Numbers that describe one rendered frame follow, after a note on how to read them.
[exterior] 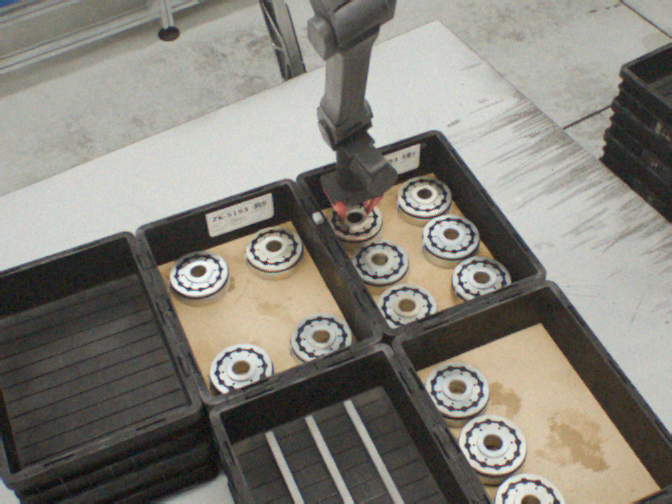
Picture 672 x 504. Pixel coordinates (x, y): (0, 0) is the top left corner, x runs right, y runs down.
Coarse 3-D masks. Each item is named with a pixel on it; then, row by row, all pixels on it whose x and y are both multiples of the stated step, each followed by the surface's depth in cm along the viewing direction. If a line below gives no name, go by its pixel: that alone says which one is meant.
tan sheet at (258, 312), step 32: (288, 224) 180; (224, 256) 176; (256, 288) 171; (288, 288) 170; (320, 288) 170; (192, 320) 166; (224, 320) 166; (256, 320) 166; (288, 320) 166; (288, 352) 162
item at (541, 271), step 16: (400, 144) 179; (448, 144) 179; (464, 160) 176; (304, 176) 174; (304, 192) 172; (480, 192) 171; (496, 208) 168; (320, 224) 167; (336, 240) 164; (528, 256) 161; (352, 272) 160; (544, 272) 159; (512, 288) 157; (368, 304) 155; (464, 304) 155; (384, 320) 153; (416, 320) 153; (432, 320) 153; (384, 336) 152
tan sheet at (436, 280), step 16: (432, 176) 187; (384, 208) 182; (384, 224) 180; (400, 224) 180; (400, 240) 177; (416, 240) 177; (480, 240) 177; (416, 256) 175; (480, 256) 174; (416, 272) 172; (432, 272) 172; (448, 272) 172; (432, 288) 170; (448, 288) 170; (448, 304) 167
